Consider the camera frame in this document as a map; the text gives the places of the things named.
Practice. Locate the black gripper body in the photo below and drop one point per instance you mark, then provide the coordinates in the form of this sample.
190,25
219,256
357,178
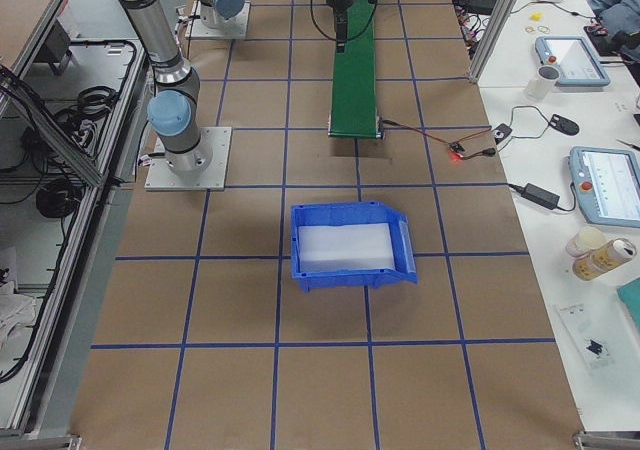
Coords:
339,0

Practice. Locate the green conveyor belt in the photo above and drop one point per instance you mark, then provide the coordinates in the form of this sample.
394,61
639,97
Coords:
353,107

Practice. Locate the small controller board red led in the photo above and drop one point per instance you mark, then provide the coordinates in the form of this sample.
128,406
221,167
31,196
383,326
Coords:
457,151

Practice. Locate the blue plastic bin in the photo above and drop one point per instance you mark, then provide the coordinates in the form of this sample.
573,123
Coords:
350,244

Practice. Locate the white paper cup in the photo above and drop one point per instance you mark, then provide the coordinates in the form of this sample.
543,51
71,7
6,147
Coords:
542,83

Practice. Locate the black mouse shaped device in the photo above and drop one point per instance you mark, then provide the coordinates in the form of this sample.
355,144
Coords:
564,125

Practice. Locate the upper teach pendant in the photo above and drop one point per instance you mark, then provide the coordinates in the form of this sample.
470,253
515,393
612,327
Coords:
573,59

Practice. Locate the teach pendant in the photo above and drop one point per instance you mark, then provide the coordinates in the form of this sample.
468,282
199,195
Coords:
573,59
607,185

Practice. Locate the black power adapter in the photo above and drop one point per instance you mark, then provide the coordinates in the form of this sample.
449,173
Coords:
540,196

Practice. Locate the lower teach pendant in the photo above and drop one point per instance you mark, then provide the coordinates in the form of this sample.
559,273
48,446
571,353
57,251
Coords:
607,185

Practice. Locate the yellow drink can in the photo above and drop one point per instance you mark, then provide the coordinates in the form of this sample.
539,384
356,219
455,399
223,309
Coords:
604,259

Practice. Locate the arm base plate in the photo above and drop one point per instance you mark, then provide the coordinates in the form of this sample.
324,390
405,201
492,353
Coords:
204,167
197,31

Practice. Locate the aluminium frame post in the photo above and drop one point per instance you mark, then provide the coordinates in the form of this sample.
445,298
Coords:
489,40

